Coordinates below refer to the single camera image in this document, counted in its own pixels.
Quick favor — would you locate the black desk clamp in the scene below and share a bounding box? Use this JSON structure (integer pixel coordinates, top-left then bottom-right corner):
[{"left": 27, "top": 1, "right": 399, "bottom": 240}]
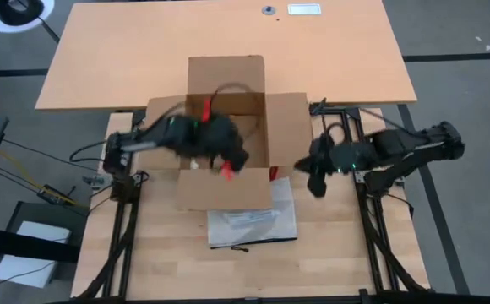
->
[{"left": 311, "top": 97, "right": 329, "bottom": 116}]

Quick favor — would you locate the white desk plate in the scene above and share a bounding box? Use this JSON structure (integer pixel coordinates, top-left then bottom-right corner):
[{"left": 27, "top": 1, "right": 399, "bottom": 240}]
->
[{"left": 287, "top": 3, "right": 323, "bottom": 16}]

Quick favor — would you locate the clear bubble wrap bag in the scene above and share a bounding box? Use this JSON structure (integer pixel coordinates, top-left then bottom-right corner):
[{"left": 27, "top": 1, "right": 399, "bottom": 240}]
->
[{"left": 206, "top": 176, "right": 299, "bottom": 250}]

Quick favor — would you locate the black side cabinet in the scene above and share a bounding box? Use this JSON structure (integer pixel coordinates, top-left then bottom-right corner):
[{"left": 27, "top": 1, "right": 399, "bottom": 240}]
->
[{"left": 0, "top": 201, "right": 89, "bottom": 304}]

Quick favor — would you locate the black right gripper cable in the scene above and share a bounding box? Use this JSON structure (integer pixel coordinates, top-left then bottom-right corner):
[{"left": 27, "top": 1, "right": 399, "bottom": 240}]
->
[{"left": 324, "top": 107, "right": 419, "bottom": 147}]

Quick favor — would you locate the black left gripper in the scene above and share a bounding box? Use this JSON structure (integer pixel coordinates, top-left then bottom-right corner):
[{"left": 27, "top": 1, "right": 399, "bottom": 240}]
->
[{"left": 181, "top": 116, "right": 250, "bottom": 173}]

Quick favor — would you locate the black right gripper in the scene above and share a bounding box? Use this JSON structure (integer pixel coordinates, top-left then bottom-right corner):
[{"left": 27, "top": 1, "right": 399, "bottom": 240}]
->
[{"left": 294, "top": 134, "right": 375, "bottom": 175}]

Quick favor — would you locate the brown cardboard box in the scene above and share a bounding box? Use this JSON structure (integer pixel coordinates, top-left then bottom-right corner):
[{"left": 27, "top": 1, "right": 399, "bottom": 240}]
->
[{"left": 137, "top": 54, "right": 313, "bottom": 212}]

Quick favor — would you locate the light wooden desk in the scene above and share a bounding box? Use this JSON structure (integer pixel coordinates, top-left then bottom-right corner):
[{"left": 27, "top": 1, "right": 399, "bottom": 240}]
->
[{"left": 35, "top": 0, "right": 419, "bottom": 112}]

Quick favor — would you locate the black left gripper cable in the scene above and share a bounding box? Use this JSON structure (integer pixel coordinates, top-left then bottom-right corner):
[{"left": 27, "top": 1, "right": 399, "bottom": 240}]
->
[{"left": 209, "top": 82, "right": 257, "bottom": 140}]

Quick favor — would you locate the yellow cable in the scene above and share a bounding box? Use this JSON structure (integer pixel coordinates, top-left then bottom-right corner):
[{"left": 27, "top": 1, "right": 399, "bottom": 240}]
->
[{"left": 0, "top": 149, "right": 90, "bottom": 209}]

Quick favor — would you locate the white paper sheet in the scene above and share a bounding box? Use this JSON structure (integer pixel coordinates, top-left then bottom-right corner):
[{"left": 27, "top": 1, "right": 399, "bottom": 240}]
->
[{"left": 0, "top": 220, "right": 73, "bottom": 290}]

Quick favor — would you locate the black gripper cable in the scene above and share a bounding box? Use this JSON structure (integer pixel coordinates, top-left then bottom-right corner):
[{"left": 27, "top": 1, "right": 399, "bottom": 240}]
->
[
  {"left": 324, "top": 107, "right": 419, "bottom": 147},
  {"left": 209, "top": 82, "right": 257, "bottom": 140}
]

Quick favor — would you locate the white round stand base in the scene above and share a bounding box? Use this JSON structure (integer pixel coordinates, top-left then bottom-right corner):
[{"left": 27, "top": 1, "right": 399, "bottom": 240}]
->
[{"left": 0, "top": 0, "right": 56, "bottom": 34}]

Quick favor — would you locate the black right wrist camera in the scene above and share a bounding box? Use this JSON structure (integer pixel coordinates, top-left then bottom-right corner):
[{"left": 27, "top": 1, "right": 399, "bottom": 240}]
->
[{"left": 307, "top": 171, "right": 329, "bottom": 199}]

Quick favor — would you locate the black hub device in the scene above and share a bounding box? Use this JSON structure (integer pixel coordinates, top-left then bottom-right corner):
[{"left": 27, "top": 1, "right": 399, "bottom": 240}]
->
[{"left": 36, "top": 183, "right": 78, "bottom": 207}]

